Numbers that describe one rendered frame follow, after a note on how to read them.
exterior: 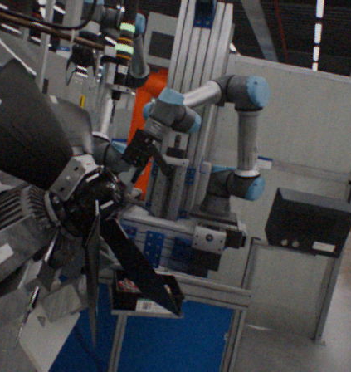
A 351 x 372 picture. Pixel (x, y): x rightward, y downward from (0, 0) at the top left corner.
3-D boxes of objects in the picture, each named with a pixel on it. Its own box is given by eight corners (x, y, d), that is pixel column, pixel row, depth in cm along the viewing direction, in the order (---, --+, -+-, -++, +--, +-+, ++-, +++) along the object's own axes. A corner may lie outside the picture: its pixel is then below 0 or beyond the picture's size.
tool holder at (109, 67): (102, 85, 90) (109, 44, 89) (91, 85, 96) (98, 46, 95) (134, 94, 95) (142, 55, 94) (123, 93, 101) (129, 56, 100)
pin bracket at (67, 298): (38, 300, 89) (71, 282, 88) (48, 293, 94) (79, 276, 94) (50, 323, 89) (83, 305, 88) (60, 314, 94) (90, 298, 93)
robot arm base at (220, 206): (200, 206, 186) (204, 187, 185) (230, 212, 185) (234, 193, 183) (197, 212, 171) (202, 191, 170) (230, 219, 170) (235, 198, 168)
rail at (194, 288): (8, 264, 139) (12, 243, 138) (13, 260, 143) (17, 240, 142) (246, 311, 139) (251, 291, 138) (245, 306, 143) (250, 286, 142)
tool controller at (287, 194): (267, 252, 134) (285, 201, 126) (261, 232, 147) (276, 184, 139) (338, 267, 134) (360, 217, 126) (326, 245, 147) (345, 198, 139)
